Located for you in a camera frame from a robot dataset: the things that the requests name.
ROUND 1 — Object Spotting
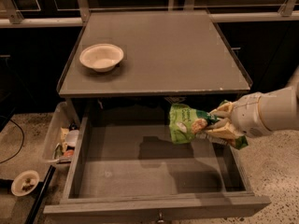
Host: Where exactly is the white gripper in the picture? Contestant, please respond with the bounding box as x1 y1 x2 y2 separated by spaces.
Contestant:
205 92 272 140

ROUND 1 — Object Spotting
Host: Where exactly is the green rice chip bag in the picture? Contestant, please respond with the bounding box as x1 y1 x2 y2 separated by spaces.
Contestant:
169 104 248 149

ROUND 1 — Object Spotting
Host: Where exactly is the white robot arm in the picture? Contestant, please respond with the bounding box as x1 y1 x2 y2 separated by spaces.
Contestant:
206 77 299 139

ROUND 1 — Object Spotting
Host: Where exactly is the open grey top drawer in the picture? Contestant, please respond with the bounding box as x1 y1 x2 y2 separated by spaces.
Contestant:
44 114 270 224

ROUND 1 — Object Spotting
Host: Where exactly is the grey cabinet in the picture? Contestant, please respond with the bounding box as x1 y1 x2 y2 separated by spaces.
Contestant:
56 9 253 125

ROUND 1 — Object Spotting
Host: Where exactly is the white bowl on cabinet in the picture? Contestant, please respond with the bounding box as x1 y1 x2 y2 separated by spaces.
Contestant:
79 44 124 73

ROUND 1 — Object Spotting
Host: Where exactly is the white round lid in bin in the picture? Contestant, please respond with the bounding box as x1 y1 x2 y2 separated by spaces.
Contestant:
65 130 79 147

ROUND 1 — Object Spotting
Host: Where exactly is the yellow packet in bin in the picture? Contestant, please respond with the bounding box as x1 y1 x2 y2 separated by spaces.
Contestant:
61 128 69 152

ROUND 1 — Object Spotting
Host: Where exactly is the clear plastic bin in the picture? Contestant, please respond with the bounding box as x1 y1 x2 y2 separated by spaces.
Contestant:
42 102 80 165

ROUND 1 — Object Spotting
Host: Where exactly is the black bar on floor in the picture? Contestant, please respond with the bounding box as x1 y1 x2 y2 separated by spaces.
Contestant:
24 165 56 224

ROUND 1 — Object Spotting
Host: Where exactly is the white bowl on floor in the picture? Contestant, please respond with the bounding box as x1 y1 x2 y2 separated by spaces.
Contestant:
11 170 40 197

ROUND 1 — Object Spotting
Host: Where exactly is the black cable on floor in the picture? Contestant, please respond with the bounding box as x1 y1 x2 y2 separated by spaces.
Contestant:
0 115 25 164

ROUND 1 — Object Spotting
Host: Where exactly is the metal railing frame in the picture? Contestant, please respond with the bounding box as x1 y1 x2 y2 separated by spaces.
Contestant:
1 0 299 28

